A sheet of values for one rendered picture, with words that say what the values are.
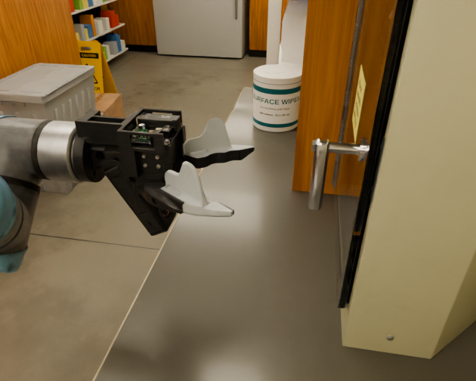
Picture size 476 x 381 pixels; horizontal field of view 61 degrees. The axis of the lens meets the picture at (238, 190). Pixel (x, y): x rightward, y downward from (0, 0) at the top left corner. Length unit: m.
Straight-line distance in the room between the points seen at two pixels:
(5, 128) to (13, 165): 0.05
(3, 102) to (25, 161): 2.08
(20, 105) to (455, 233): 2.37
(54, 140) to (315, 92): 0.46
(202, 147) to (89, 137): 0.14
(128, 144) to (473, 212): 0.36
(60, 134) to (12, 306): 1.64
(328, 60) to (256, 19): 4.76
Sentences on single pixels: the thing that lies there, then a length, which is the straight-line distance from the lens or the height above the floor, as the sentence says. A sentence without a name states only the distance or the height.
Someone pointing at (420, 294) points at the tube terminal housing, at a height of 1.05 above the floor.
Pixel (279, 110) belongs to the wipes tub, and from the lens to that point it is 1.08.
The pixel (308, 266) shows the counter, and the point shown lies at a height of 0.94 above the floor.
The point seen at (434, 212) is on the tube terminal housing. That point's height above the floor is 1.16.
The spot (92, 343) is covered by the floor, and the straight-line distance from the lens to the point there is 1.84.
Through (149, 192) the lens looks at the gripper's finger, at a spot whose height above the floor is 1.15.
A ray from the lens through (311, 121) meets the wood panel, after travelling 0.79.
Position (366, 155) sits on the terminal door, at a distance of 0.42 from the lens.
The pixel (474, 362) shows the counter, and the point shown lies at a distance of 0.63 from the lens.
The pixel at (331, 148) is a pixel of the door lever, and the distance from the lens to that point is 0.45.
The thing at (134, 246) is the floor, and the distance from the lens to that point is 2.22.
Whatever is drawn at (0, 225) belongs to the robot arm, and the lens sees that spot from 0.41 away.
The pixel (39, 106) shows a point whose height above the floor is 0.59.
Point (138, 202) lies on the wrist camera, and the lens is 0.52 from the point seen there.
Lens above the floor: 1.40
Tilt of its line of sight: 33 degrees down
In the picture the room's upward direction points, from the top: straight up
